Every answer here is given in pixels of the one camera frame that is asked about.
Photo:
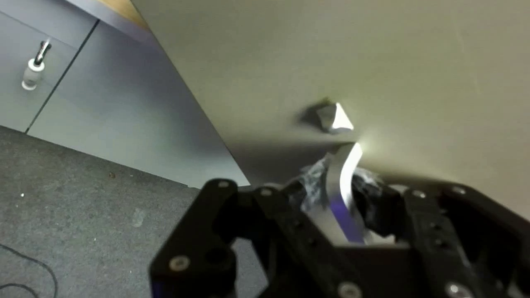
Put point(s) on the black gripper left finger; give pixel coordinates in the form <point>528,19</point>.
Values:
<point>216,242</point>

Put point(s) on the white wood-topped base cabinet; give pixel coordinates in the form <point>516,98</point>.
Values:
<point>127,110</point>

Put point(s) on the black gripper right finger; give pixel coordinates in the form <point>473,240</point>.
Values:
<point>453,242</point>

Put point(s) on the beige unlabelled cabinet drawer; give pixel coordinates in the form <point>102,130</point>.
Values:
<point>387,67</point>

